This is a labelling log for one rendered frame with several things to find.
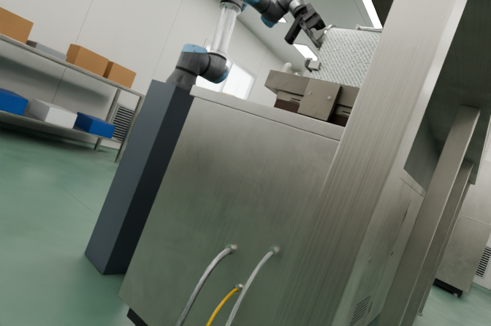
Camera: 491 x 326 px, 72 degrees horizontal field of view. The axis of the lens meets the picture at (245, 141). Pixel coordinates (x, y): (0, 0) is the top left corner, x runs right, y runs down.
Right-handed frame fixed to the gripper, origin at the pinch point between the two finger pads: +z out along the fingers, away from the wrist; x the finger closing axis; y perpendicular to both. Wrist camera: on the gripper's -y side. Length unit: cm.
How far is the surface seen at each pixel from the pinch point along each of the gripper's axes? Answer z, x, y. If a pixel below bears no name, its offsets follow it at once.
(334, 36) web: 4.4, -6.5, 7.4
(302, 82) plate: 24.8, -26.3, -8.2
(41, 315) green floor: 53, -51, -115
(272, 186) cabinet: 51, -32, -30
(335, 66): 15.3, -6.6, 1.9
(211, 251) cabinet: 58, -32, -57
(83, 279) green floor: 40, -27, -126
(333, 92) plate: 34.7, -28.4, -1.7
